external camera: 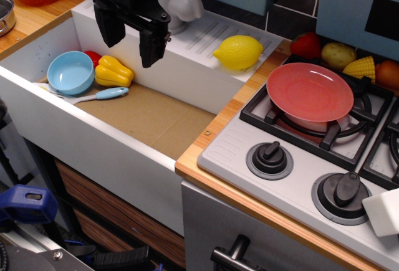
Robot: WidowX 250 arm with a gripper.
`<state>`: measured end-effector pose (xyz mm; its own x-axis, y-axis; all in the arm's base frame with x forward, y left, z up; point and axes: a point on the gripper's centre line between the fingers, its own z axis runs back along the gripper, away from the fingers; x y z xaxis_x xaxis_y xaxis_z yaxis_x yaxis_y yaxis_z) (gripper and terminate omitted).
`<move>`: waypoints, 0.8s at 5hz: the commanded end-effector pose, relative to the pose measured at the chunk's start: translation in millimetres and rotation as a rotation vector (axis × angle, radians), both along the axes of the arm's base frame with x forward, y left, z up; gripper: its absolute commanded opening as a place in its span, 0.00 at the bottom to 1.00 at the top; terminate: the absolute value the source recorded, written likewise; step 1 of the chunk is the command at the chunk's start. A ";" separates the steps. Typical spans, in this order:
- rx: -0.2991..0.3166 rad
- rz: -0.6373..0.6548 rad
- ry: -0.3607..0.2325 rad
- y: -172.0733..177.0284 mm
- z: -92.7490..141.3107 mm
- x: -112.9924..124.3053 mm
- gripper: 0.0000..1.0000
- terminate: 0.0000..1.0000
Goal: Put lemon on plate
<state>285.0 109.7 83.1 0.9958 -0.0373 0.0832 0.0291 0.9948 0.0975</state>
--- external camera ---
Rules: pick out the silver metal pot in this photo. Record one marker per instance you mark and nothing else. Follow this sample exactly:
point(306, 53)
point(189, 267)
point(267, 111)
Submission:
point(8, 19)

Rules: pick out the blue handled white spatula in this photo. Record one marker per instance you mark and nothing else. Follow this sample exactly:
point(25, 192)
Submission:
point(106, 94)

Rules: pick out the white toy sink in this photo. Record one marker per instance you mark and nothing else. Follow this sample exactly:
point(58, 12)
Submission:
point(129, 144)

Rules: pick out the yellow toy bell pepper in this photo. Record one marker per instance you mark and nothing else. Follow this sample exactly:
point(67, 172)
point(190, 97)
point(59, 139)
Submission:
point(111, 73)

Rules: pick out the grey toy faucet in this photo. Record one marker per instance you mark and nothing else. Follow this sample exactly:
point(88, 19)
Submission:
point(181, 12)

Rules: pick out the red toy tomato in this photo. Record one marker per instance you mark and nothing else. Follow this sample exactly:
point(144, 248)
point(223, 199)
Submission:
point(95, 57)

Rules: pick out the white plastic block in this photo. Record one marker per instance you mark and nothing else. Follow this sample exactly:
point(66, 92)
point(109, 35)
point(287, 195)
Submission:
point(382, 211)

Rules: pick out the yellow toy corn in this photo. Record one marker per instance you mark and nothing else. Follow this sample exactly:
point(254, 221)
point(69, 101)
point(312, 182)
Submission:
point(364, 67)

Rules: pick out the toy potato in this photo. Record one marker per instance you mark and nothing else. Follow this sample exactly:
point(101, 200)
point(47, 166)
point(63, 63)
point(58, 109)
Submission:
point(338, 55)

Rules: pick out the wooden drawer fronts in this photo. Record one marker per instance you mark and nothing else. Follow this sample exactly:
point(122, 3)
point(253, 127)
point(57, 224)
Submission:
point(115, 224)

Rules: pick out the yellow plastic lemon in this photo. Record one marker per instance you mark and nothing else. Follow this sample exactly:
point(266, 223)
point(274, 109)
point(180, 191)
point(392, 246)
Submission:
point(239, 52)

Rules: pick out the pink plastic plate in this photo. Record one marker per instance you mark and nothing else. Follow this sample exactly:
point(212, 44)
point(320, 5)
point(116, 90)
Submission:
point(310, 92)

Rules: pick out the black right stove knob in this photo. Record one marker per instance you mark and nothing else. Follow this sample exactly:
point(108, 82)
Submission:
point(339, 197)

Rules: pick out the grey toy stove top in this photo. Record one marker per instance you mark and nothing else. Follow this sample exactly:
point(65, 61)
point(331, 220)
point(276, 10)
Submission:
point(225, 157)

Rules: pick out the light blue plastic bowl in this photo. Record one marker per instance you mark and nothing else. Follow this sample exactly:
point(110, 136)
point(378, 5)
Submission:
point(71, 73)

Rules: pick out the black stove knob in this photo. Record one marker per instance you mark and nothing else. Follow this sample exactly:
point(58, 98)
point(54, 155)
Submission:
point(269, 161)
point(339, 197)

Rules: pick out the black left stove knob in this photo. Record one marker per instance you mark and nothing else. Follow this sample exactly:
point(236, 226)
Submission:
point(269, 161)

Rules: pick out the orange toy fruit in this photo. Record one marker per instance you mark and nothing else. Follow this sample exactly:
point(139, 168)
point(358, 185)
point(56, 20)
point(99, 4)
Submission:
point(386, 74)

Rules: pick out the black right burner grate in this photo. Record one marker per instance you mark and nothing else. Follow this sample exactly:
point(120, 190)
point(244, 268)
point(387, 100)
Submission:
point(381, 164)

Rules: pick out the blue plastic clamp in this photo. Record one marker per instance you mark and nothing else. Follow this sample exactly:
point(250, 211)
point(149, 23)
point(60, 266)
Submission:
point(28, 205)

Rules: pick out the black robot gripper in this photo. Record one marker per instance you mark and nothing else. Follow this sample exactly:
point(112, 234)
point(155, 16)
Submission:
point(146, 16)

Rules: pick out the red toy strawberry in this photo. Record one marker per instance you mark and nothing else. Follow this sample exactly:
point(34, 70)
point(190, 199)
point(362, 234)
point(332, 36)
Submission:
point(307, 46)

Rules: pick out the brown cardboard sheet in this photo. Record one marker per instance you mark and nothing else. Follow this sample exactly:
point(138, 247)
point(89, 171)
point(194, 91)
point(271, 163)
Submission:
point(161, 122)

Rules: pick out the black ribbed handle tool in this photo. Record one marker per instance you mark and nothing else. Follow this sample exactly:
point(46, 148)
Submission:
point(136, 259)

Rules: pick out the metal oven door handle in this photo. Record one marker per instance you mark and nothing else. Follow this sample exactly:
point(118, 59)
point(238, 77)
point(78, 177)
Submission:
point(233, 259)

